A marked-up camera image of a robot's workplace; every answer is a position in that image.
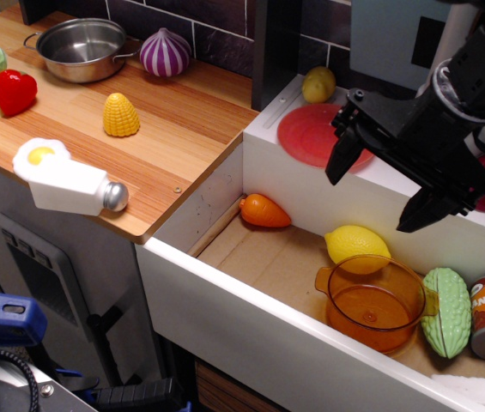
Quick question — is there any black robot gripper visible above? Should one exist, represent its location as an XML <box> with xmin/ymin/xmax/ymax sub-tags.
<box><xmin>325</xmin><ymin>88</ymin><xmax>485</xmax><ymax>233</ymax></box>

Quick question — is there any steel pot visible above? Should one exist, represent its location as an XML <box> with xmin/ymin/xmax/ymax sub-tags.
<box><xmin>23</xmin><ymin>18</ymin><xmax>142</xmax><ymax>84</ymax></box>

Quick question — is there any blue clamp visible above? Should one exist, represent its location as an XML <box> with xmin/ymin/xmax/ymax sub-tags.
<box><xmin>0</xmin><ymin>294</ymin><xmax>48</xmax><ymax>347</ymax></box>

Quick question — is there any grey toy oven door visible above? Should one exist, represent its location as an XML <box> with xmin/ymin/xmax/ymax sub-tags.
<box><xmin>0</xmin><ymin>213</ymin><xmax>94</xmax><ymax>342</ymax></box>

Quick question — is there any orange transparent plastic pot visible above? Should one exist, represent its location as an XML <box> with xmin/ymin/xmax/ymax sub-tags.
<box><xmin>315</xmin><ymin>254</ymin><xmax>440</xmax><ymax>354</ymax></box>

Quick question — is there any white salt shaker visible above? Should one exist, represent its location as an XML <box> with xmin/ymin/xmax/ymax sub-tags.
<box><xmin>27</xmin><ymin>154</ymin><xmax>129</xmax><ymax>216</ymax></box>

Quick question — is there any red toy bell pepper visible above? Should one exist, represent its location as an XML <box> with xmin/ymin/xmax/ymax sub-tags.
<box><xmin>0</xmin><ymin>70</ymin><xmax>38</xmax><ymax>117</ymax></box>

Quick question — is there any yellow toy lemon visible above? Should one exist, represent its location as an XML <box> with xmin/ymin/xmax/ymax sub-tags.
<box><xmin>324</xmin><ymin>225</ymin><xmax>391</xmax><ymax>275</ymax></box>

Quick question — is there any orange toy carrot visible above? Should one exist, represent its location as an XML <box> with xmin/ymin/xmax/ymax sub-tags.
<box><xmin>239</xmin><ymin>194</ymin><xmax>292</xmax><ymax>227</ymax></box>

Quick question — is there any white toy sink basin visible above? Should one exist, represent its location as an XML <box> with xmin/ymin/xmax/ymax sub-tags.
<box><xmin>136</xmin><ymin>78</ymin><xmax>485</xmax><ymax>411</ymax></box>

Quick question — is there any purple striped toy onion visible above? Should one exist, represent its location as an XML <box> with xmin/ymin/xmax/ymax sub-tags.
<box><xmin>140</xmin><ymin>27</ymin><xmax>191</xmax><ymax>77</ymax></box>

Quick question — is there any green toy bitter gourd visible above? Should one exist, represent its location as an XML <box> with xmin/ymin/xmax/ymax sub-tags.
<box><xmin>421</xmin><ymin>268</ymin><xmax>471</xmax><ymax>359</ymax></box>

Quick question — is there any white foam piece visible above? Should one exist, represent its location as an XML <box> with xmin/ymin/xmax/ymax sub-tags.
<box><xmin>431</xmin><ymin>374</ymin><xmax>485</xmax><ymax>407</ymax></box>

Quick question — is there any red plastic plate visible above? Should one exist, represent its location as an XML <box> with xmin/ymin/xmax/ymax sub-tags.
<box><xmin>276</xmin><ymin>103</ymin><xmax>376</xmax><ymax>169</ymax></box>

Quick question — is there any yellow toy corn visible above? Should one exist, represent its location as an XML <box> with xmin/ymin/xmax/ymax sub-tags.
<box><xmin>102</xmin><ymin>93</ymin><xmax>140</xmax><ymax>137</ymax></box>

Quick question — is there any yellow toy potato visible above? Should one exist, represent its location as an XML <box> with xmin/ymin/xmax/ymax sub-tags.
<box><xmin>301</xmin><ymin>66</ymin><xmax>336</xmax><ymax>104</ymax></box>

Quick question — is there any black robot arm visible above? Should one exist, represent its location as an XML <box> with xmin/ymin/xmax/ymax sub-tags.
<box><xmin>325</xmin><ymin>1</ymin><xmax>485</xmax><ymax>233</ymax></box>

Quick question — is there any toy fried egg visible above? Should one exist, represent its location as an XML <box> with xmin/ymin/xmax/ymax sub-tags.
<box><xmin>12</xmin><ymin>137</ymin><xmax>71</xmax><ymax>180</ymax></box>

